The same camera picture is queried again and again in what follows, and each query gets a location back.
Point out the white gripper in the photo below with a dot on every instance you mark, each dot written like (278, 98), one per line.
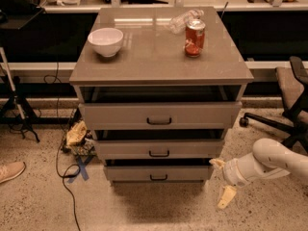
(229, 174)

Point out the grey bottom drawer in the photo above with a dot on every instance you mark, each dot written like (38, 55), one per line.
(158, 174)

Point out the grey drawer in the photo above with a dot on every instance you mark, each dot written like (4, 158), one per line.
(158, 149)
(150, 116)
(158, 174)

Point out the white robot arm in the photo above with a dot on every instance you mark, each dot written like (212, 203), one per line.
(269, 159)

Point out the grey middle drawer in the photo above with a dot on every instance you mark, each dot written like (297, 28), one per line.
(158, 149)

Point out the grey top drawer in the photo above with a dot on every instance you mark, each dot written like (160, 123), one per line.
(150, 116)

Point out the grey drawer cabinet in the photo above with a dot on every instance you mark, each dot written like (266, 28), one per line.
(152, 67)

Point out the black office chair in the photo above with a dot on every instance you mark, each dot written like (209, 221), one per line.
(293, 84)

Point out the blue tape cross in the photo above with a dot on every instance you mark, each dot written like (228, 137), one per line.
(82, 162)

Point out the red soda can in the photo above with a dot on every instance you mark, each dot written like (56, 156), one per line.
(195, 36)

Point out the yellow chip bag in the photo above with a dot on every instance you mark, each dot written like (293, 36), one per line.
(76, 134)

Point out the clear plastic bottle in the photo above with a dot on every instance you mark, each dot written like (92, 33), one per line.
(178, 24)

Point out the white ceramic bowl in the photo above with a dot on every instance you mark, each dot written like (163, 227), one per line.
(106, 41)

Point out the tan shoe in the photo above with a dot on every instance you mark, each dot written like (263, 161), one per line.
(10, 171)

